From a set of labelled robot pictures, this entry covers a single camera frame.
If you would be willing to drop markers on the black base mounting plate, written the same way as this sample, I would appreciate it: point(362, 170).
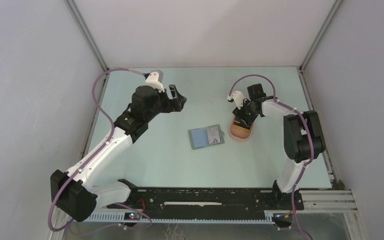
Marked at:
point(226, 204)

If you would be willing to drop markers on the white printed credit card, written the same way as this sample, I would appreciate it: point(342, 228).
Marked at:
point(213, 135)

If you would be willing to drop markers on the aluminium frame rail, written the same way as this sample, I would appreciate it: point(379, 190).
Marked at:
point(314, 201)

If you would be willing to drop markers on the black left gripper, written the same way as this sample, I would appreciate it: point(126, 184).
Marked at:
point(175, 104)

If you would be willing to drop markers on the black gold-print credit card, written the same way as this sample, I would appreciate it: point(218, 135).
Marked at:
point(240, 124)

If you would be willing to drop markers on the pink oval plastic tray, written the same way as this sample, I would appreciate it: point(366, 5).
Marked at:
point(238, 133)

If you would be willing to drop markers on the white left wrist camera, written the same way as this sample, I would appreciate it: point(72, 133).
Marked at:
point(154, 79)

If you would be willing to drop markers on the green leather card holder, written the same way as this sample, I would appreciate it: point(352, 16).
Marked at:
point(199, 139)

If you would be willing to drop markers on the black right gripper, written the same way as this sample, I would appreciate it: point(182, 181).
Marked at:
point(240, 114)

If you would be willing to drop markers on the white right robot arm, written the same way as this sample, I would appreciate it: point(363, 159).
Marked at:
point(303, 138)

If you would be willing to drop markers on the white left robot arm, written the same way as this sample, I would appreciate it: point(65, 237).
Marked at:
point(74, 191)

